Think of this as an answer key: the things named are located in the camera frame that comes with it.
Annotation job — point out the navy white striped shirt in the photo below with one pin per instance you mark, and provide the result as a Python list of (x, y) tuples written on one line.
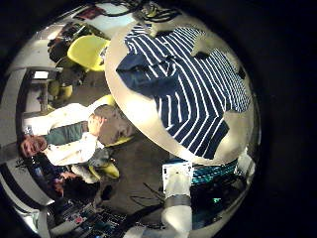
[(185, 86)]

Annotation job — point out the yellow plastic chair with sticker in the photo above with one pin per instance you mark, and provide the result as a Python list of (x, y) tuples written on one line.
[(87, 53)]

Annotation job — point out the white marker tag box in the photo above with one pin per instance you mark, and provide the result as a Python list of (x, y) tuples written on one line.
[(178, 170)]

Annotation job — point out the small yellow stool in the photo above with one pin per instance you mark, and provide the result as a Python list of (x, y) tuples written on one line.
[(61, 91)]

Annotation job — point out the white lit monitor screen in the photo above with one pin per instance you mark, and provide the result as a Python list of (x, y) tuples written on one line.
[(41, 75)]

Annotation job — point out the person in white jacket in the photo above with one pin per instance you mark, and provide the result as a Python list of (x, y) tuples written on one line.
[(71, 145)]

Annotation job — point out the person in dark clothes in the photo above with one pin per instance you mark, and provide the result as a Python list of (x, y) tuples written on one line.
[(66, 185)]

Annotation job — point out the cluttered electronics desk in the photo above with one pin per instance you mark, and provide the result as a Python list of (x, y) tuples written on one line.
[(89, 221)]

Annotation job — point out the red wall poster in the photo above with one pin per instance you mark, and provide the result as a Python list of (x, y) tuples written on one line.
[(89, 12)]

